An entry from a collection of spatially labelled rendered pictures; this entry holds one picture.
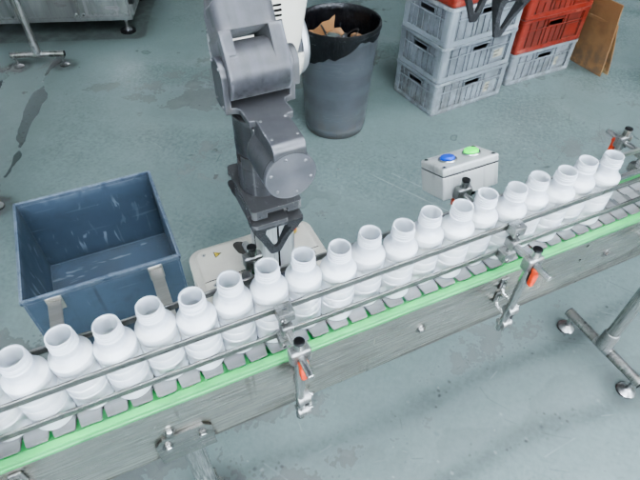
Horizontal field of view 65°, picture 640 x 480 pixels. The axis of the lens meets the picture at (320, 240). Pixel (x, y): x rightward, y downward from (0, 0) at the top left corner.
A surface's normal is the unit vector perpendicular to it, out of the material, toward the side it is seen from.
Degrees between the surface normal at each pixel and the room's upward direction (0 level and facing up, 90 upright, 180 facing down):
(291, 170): 90
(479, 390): 0
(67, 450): 90
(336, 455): 0
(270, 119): 4
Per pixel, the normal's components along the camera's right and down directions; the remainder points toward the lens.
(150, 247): 0.02, -0.70
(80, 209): 0.42, 0.66
